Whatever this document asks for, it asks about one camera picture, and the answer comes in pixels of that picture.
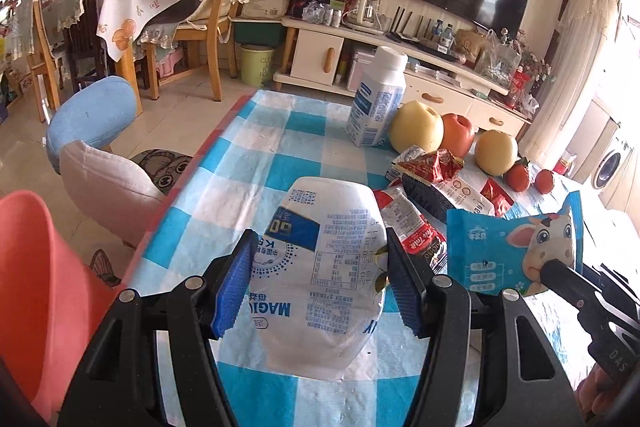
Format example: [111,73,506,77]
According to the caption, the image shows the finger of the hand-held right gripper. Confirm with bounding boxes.
[540,258,604,314]
[586,263,640,309]

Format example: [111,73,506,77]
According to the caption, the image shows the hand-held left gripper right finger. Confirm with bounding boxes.
[385,227,586,427]

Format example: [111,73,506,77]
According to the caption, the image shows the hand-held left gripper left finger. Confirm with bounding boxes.
[57,229,259,427]

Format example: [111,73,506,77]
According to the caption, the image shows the blue cow print packet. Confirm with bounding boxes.
[445,191,585,298]

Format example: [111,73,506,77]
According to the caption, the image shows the crushed white blue pouch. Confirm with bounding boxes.
[248,177,388,380]

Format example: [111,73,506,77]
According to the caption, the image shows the pink plastic bin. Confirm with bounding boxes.
[0,190,126,423]

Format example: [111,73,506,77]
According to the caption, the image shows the person's right hand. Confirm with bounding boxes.
[575,367,627,422]

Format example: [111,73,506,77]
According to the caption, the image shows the red white snack packet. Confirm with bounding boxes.
[372,184,448,273]

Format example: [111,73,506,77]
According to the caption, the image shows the black white snack packet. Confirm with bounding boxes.
[400,172,496,224]

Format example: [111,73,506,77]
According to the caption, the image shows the left red tomato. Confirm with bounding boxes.
[504,157,532,192]

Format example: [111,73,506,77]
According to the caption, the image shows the white washing machine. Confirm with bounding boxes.
[590,119,633,202]

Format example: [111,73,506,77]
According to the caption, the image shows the red white crumpled wrapper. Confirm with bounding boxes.
[385,144,466,185]

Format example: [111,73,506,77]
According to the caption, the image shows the cat print floor mat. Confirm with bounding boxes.
[131,149,193,198]

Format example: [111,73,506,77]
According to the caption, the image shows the round yellow pear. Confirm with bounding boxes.
[474,130,519,176]

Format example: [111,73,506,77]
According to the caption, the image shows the blue white checkered tablecloth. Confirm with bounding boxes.
[127,89,640,427]

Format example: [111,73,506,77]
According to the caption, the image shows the large yellow apple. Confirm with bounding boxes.
[389,101,445,154]

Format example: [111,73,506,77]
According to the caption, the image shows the red apple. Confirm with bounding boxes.
[440,113,476,158]

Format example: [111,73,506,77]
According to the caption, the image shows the white plastic bottle blue label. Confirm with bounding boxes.
[346,46,409,148]

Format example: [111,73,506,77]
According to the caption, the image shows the red gift packages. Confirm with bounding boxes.
[507,69,541,115]

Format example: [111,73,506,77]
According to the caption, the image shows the white lace drape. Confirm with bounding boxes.
[520,0,623,162]

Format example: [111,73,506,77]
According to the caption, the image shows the green waste bin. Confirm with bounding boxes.
[239,44,278,88]

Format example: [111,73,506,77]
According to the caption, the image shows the blue padded chair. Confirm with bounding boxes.
[46,76,139,162]

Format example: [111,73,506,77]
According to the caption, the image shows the clear plastic bag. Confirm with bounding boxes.
[474,29,523,82]

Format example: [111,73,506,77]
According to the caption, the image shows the cream tv cabinet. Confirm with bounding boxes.
[272,14,533,142]

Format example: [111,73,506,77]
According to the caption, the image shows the black router with antennas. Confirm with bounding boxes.
[387,6,433,42]

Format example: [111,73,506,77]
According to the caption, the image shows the brown paper bag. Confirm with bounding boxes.
[452,29,488,65]

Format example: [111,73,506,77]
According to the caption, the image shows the wooden chair with lace cover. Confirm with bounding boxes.
[172,0,263,102]

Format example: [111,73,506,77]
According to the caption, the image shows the glass electric kettle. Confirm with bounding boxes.
[345,0,383,28]

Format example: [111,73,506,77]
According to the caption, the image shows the small glass jars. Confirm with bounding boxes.
[302,1,346,28]

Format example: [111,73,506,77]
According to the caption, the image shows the plain wooden chair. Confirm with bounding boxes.
[25,0,66,122]

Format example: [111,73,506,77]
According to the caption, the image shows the orange print white cloth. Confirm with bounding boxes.
[96,0,193,62]

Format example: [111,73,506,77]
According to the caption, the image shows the dark wooden chair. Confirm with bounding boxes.
[62,0,108,80]

